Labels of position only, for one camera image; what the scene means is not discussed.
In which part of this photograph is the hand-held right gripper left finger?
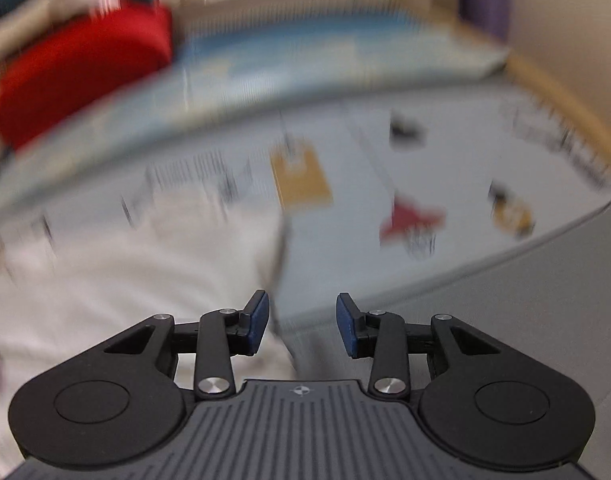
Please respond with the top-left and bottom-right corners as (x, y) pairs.
(104, 289), (271, 402)

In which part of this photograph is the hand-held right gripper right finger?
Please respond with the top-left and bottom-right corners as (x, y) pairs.
(336, 292), (507, 401)

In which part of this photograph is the white small garment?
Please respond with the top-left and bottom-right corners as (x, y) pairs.
(0, 180), (299, 480)

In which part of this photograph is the person's left forearm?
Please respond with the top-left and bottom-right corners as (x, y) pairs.
(0, 0), (121, 68)

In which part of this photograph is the lamp and deer printed bedsheet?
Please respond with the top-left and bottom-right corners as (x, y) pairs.
(0, 80), (611, 411)

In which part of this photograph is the light blue printed blanket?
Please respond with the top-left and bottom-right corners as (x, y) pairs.
(0, 7), (511, 196)

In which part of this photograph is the red cushion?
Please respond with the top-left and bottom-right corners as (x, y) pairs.
(0, 2), (174, 152)

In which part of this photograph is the purple box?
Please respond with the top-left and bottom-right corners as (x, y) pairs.
(458, 0), (512, 43)

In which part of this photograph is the wooden bed frame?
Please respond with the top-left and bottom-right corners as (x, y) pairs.
(430, 0), (611, 181)

